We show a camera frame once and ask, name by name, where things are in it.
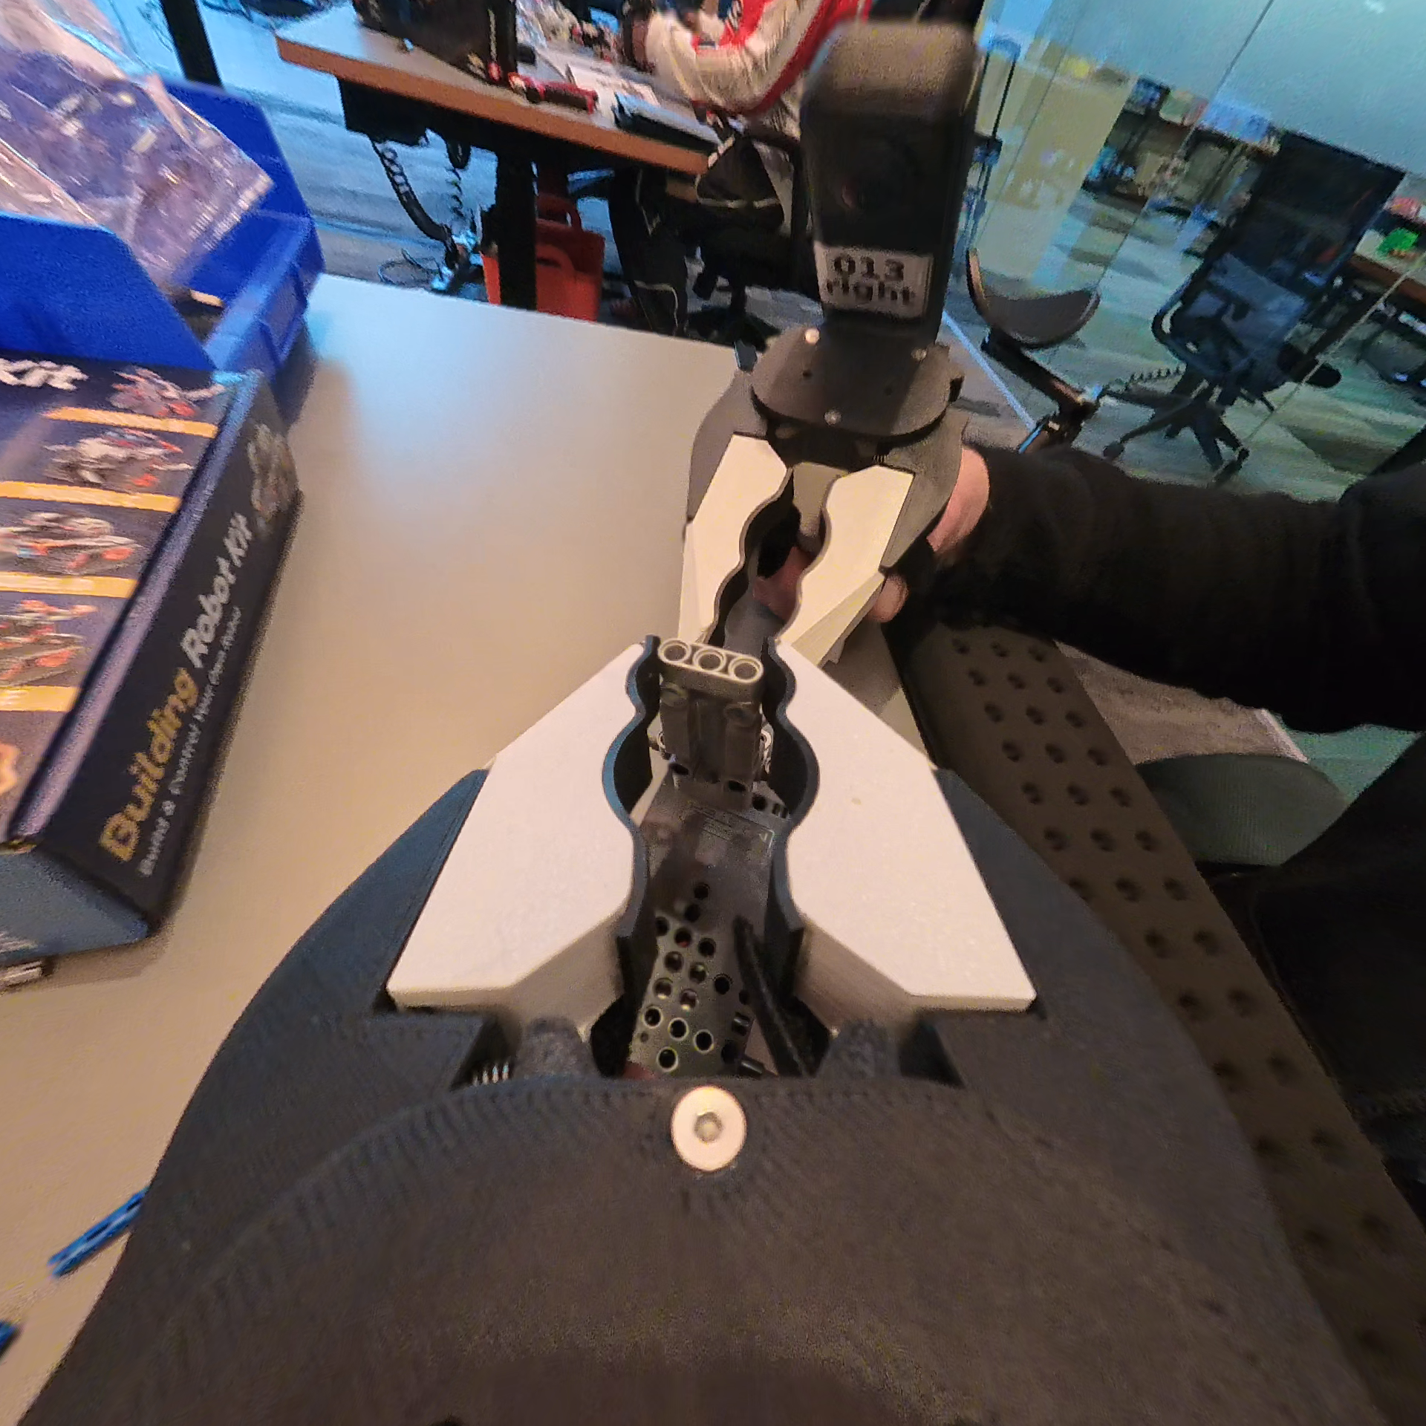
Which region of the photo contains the dark blue robot kit box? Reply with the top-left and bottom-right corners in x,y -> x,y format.
0,355 -> 304,973

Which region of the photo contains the grey panel assembly with connectors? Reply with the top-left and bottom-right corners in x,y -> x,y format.
656,637 -> 776,798

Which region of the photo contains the orange bag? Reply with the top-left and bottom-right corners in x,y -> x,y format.
483,192 -> 607,328

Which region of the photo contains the black coiled cable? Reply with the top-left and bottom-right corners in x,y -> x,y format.
374,139 -> 471,297

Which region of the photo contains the person's right hand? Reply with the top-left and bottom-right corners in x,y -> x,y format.
870,445 -> 995,625

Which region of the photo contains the red-handled tool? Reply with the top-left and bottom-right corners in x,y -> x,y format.
505,70 -> 613,114

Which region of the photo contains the black perforated hub box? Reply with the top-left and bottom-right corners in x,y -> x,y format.
624,779 -> 807,1076

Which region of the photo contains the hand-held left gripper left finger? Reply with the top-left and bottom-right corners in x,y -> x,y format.
386,638 -> 664,1076

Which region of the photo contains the blue tagged parts bin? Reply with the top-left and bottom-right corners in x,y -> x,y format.
0,80 -> 328,379

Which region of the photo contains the dark green chair seat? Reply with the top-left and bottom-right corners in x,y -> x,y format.
1136,752 -> 1350,868

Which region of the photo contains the black saddle stool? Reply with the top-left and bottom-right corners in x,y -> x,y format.
965,248 -> 1106,452

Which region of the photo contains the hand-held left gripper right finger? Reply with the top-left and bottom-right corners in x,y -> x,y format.
766,638 -> 1041,1071

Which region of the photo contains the brown-edged work desk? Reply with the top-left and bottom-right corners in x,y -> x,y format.
277,0 -> 720,314

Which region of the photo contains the black mesh office chair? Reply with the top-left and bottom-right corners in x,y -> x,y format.
1104,131 -> 1408,481

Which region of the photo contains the person's right forearm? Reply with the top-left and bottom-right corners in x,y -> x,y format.
931,445 -> 1426,737

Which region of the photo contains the black toy box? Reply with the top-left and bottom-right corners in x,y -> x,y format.
355,0 -> 523,71

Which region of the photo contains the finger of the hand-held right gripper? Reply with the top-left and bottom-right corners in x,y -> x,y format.
678,435 -> 800,650
780,465 -> 921,671

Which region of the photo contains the pile of clear plastic bags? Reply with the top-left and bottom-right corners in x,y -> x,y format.
0,0 -> 277,297

